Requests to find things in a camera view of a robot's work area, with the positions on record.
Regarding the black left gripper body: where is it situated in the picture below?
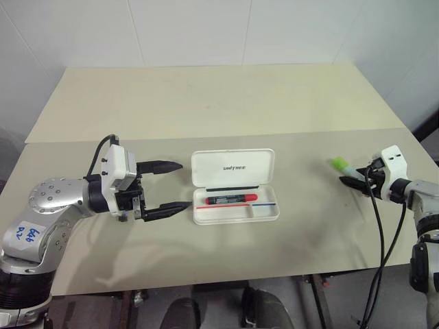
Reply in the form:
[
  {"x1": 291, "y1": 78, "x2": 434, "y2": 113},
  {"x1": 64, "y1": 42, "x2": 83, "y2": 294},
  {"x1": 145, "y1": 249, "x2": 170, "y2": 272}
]
[{"x1": 115, "y1": 172, "x2": 149, "y2": 222}]

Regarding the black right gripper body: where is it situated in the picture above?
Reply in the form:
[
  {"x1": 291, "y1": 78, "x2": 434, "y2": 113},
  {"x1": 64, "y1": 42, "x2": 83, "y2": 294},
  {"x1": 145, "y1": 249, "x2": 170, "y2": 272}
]
[{"x1": 366, "y1": 158, "x2": 390, "y2": 199}]

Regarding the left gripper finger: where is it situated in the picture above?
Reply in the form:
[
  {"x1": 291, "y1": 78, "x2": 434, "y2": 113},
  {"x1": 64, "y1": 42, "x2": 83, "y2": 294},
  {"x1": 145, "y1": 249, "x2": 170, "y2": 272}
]
[
  {"x1": 137, "y1": 159, "x2": 184, "y2": 177},
  {"x1": 143, "y1": 201, "x2": 191, "y2": 224}
]

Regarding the green capped marker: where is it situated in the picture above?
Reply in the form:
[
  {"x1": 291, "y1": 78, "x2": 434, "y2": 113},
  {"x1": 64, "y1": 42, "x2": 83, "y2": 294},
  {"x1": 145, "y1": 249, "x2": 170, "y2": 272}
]
[{"x1": 329, "y1": 156, "x2": 365, "y2": 179}]

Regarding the red marker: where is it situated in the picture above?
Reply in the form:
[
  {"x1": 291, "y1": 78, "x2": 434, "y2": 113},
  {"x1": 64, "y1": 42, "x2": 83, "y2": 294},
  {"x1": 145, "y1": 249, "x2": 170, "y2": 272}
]
[{"x1": 204, "y1": 193, "x2": 259, "y2": 206}]

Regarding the white plastic pencil case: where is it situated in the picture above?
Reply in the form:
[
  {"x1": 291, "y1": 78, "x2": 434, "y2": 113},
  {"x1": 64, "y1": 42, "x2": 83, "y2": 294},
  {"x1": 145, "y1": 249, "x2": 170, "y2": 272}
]
[{"x1": 190, "y1": 147, "x2": 281, "y2": 226}]

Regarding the white handwritten label sticker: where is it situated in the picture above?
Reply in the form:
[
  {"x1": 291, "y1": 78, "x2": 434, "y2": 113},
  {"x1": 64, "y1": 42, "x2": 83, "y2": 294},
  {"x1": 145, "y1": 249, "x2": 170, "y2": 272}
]
[{"x1": 12, "y1": 224, "x2": 44, "y2": 247}]

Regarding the small dark rounded shape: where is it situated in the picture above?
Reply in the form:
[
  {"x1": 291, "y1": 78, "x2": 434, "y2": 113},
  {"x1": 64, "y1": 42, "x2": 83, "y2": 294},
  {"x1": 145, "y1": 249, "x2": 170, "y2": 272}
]
[{"x1": 161, "y1": 297, "x2": 202, "y2": 329}]

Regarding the large dark rounded shape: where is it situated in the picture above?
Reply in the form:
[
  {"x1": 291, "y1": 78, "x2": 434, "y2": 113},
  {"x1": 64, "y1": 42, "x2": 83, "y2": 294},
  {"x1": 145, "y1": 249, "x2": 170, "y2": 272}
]
[{"x1": 239, "y1": 285, "x2": 296, "y2": 329}]

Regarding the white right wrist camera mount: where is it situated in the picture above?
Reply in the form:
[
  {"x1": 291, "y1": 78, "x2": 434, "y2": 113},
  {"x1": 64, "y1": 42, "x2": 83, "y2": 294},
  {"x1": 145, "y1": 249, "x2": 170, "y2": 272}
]
[{"x1": 372, "y1": 145, "x2": 411, "y2": 202}]

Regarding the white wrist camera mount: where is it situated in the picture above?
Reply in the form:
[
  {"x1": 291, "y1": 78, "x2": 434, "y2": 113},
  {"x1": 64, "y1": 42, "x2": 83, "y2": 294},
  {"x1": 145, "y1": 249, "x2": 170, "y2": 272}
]
[
  {"x1": 372, "y1": 145, "x2": 411, "y2": 202},
  {"x1": 99, "y1": 143, "x2": 139, "y2": 217}
]

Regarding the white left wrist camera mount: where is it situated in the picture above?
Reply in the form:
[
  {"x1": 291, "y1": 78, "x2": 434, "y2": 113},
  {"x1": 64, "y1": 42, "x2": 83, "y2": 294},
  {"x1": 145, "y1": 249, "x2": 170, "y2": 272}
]
[{"x1": 99, "y1": 143, "x2": 139, "y2": 217}]

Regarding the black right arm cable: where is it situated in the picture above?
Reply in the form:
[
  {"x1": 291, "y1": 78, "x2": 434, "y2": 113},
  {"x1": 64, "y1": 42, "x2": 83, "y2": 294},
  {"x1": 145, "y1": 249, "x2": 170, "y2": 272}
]
[{"x1": 356, "y1": 163, "x2": 411, "y2": 329}]

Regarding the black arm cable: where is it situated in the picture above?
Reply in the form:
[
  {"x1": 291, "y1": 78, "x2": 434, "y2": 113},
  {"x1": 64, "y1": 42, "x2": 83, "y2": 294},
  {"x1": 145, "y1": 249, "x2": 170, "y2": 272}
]
[
  {"x1": 86, "y1": 134, "x2": 121, "y2": 180},
  {"x1": 356, "y1": 163, "x2": 411, "y2": 329}
]

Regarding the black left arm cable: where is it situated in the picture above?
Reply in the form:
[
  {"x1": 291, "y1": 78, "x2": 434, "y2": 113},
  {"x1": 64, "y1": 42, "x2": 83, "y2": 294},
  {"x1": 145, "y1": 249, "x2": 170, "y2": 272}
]
[{"x1": 86, "y1": 134, "x2": 121, "y2": 180}]

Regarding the black metal frame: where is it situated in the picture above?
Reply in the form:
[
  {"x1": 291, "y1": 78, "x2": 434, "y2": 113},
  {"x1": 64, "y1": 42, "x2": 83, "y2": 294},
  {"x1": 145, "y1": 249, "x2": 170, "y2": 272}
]
[{"x1": 410, "y1": 112, "x2": 439, "y2": 156}]

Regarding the metal table leg frame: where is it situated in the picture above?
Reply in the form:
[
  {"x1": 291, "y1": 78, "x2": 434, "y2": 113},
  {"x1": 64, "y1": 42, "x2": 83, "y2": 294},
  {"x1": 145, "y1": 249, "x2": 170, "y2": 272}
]
[
  {"x1": 111, "y1": 289, "x2": 149, "y2": 329},
  {"x1": 301, "y1": 273, "x2": 334, "y2": 329}
]

